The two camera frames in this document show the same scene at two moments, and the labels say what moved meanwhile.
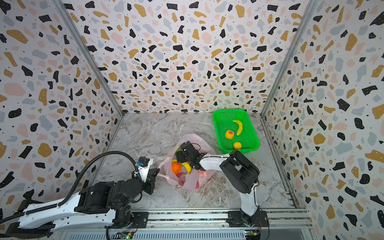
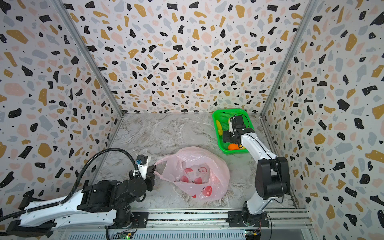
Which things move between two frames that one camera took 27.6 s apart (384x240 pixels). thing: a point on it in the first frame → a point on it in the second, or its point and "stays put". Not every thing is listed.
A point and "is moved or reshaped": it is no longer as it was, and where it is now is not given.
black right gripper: [190, 150] → [227, 137]
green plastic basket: [235, 131] stays put
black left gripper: [152, 180] stays put
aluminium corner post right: [309, 8] stays put
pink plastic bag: [185, 180] is moved or reshaped
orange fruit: [176, 167] → [233, 146]
